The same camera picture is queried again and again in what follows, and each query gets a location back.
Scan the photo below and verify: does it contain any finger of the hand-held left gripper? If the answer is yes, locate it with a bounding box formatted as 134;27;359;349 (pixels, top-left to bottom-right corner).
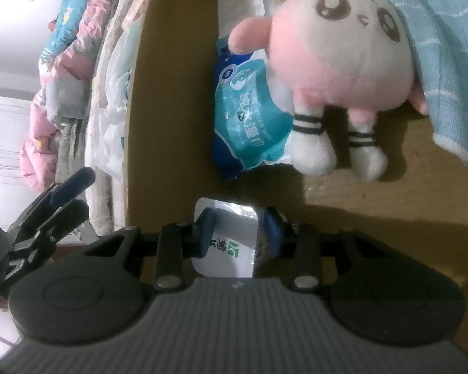
49;167;96;208
43;200;90;242

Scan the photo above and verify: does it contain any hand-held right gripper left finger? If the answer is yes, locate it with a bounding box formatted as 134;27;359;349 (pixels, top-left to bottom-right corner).
85;207;217;291

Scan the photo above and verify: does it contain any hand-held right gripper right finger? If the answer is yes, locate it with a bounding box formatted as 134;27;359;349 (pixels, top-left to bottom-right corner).
263;206;391;291

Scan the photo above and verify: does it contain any white packet with green logo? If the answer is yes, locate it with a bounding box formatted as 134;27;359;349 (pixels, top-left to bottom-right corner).
193;198;260;279

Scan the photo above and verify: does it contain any blue wet wipes pack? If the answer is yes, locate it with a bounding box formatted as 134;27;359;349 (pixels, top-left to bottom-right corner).
212;35;297;180

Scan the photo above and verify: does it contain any brown cardboard box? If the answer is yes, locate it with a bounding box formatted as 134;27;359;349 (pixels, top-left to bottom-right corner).
123;0;468;293

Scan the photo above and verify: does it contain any pink white plush toy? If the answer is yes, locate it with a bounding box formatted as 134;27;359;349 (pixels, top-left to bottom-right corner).
228;0;430;182

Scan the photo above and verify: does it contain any light blue towel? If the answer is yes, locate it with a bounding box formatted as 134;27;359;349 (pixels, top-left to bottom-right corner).
351;0;468;174

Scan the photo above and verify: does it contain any pink patterned quilt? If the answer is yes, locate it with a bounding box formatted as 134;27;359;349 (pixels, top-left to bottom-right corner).
19;0;125;193

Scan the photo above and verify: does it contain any white wardrobe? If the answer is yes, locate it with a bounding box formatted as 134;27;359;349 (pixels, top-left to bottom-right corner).
0;84;40;188

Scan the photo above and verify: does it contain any blue pillow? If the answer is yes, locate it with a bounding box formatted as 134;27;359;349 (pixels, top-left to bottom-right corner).
43;0;106;59

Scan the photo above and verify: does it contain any bed with grey mattress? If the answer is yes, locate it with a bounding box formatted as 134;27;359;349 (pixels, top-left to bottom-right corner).
55;0;157;238

